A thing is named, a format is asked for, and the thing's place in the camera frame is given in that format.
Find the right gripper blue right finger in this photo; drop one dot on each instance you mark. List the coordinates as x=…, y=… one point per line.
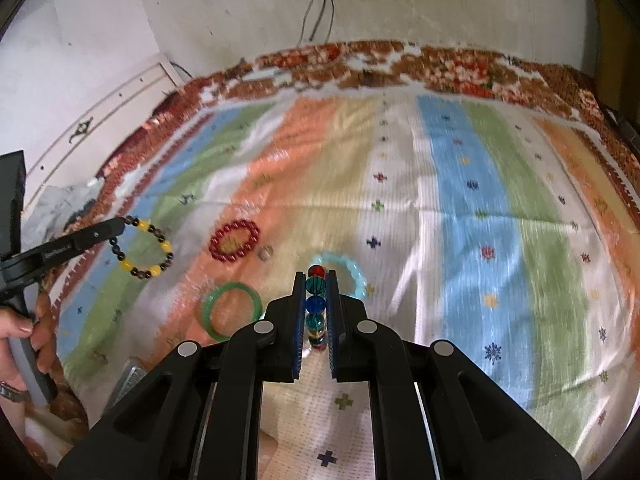
x=334, y=316

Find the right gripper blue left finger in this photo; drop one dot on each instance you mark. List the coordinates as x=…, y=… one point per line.
x=298, y=300

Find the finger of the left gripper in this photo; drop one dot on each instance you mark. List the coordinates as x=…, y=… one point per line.
x=31, y=266

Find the pink jewelry box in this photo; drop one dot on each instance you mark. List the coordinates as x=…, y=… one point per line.
x=132, y=373

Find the left hand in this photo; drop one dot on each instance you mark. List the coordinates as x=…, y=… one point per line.
x=40, y=334

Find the grey crumpled clothing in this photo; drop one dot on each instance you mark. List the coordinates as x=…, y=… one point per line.
x=56, y=209

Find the silver wristwatch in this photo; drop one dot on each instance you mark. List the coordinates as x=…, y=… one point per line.
x=13, y=394

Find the white wooden headboard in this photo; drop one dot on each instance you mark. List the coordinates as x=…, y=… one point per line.
x=77, y=154

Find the floral brown bed sheet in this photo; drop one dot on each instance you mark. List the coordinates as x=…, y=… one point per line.
x=355, y=68

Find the striped colourful cloth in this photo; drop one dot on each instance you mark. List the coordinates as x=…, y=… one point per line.
x=502, y=230

